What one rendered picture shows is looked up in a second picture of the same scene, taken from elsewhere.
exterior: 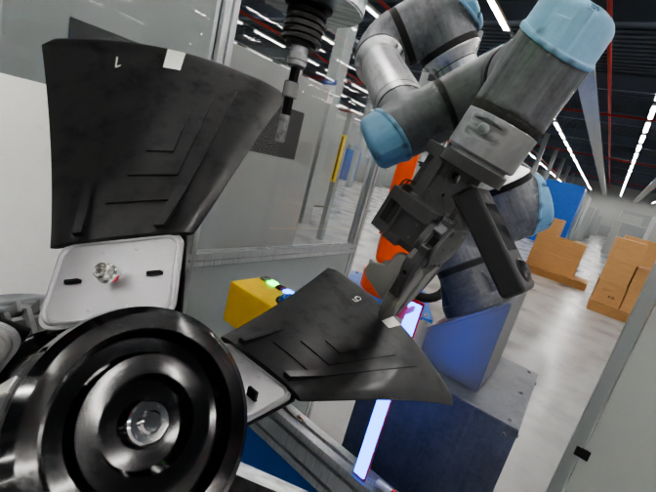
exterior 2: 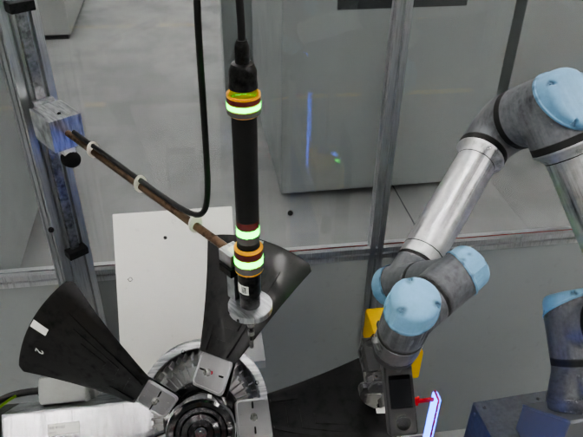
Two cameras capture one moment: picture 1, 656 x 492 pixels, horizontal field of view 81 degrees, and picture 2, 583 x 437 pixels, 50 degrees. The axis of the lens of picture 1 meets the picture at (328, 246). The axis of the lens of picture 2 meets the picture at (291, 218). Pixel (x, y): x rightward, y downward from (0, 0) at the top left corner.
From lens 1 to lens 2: 0.94 m
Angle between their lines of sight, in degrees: 47
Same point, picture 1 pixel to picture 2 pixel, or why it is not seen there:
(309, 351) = (298, 417)
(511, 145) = (387, 355)
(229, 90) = (276, 272)
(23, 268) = not seen: hidden behind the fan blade
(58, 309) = (197, 378)
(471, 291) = (559, 391)
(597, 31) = (404, 322)
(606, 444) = not seen: outside the picture
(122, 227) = (216, 352)
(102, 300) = (207, 381)
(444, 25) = (535, 133)
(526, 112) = (387, 344)
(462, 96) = not seen: hidden behind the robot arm
